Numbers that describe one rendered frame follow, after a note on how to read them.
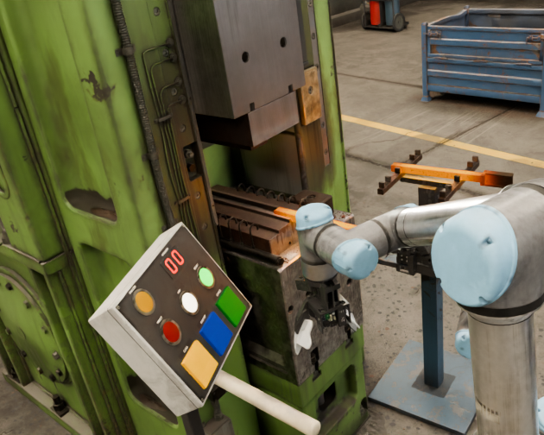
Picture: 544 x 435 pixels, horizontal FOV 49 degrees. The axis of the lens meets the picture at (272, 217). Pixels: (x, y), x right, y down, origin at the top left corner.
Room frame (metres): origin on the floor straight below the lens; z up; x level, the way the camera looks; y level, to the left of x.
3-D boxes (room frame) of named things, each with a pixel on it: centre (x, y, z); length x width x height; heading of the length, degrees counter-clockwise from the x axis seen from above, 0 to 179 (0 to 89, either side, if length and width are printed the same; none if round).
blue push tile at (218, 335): (1.08, 0.17, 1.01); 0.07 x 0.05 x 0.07; 160
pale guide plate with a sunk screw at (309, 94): (1.89, -0.18, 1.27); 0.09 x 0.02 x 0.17; 135
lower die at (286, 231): (1.73, 0.10, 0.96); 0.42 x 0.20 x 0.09; 45
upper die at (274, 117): (1.73, 0.10, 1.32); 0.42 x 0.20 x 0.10; 45
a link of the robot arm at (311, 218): (1.06, -0.08, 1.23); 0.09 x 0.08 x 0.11; 27
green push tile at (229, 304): (1.17, 0.13, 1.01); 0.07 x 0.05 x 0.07; 160
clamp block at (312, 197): (1.75, -0.14, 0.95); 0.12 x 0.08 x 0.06; 45
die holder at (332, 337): (1.77, 0.06, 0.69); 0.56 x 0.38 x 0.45; 45
